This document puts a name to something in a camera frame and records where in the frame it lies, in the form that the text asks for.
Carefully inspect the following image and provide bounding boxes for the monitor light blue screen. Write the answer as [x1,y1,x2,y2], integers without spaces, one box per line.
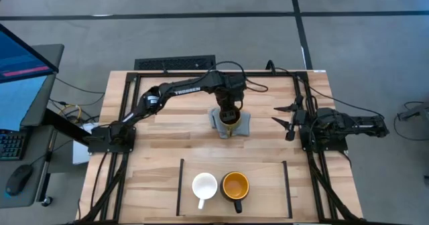
[0,73,57,132]

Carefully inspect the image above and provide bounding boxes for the grey cloth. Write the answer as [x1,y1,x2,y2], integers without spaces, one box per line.
[208,106,251,139]

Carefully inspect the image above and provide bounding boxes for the white box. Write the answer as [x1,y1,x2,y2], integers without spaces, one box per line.
[72,123,98,165]

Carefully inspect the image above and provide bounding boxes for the yellow cable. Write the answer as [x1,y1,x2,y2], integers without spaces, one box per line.
[58,104,82,123]

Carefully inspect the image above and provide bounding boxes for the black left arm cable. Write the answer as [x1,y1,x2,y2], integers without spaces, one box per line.
[200,60,269,94]

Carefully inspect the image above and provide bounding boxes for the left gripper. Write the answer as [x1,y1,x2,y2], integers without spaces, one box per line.
[214,86,244,121]

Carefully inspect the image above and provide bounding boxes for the black mug orange inside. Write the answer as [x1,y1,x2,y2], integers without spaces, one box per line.
[219,171,251,214]

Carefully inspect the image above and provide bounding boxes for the black floor cable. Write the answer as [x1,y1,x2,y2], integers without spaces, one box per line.
[48,76,105,125]
[393,100,429,141]

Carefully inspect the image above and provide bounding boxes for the black floor stand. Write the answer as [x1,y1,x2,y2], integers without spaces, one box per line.
[397,99,429,122]

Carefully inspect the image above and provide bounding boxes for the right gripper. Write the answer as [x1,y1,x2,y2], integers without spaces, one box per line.
[271,96,308,142]

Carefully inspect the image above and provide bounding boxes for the white mug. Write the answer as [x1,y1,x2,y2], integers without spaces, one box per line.
[191,172,219,210]

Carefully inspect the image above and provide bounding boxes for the black computer mouse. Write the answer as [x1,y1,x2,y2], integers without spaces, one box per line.
[5,163,34,198]

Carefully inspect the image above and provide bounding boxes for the monitor dark blue screen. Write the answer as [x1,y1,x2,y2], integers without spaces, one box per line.
[0,23,60,84]

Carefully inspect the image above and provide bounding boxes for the large olive glazed mug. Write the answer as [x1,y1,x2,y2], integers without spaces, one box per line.
[218,108,243,139]

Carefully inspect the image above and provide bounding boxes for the black aluminium table frame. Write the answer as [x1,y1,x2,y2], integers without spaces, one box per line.
[72,70,366,225]

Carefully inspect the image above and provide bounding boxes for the wooden shelf black legs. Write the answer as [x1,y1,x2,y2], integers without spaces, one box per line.
[176,157,294,218]

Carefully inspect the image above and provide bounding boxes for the grey desk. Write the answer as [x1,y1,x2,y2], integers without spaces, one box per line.
[0,44,65,209]

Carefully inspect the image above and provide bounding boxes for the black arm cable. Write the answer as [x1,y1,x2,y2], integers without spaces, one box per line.
[200,60,269,94]
[265,60,385,119]

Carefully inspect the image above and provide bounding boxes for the backlit black keyboard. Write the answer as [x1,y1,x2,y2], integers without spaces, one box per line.
[0,129,27,161]

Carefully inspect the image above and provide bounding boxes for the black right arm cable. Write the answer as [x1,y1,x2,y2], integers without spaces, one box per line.
[265,60,385,119]

